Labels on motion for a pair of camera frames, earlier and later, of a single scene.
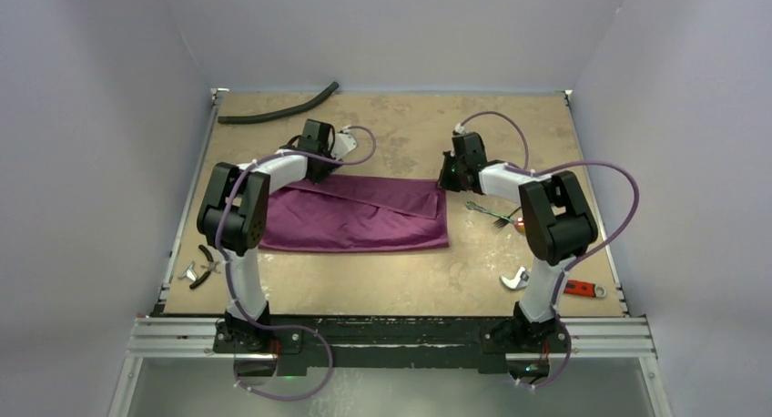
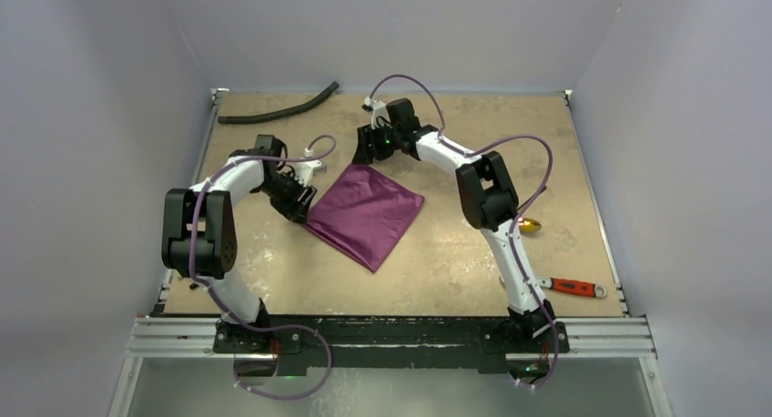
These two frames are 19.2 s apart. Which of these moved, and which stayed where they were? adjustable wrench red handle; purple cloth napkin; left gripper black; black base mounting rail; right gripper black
Moved: left gripper black; right gripper black; purple cloth napkin
Stayed: black base mounting rail; adjustable wrench red handle
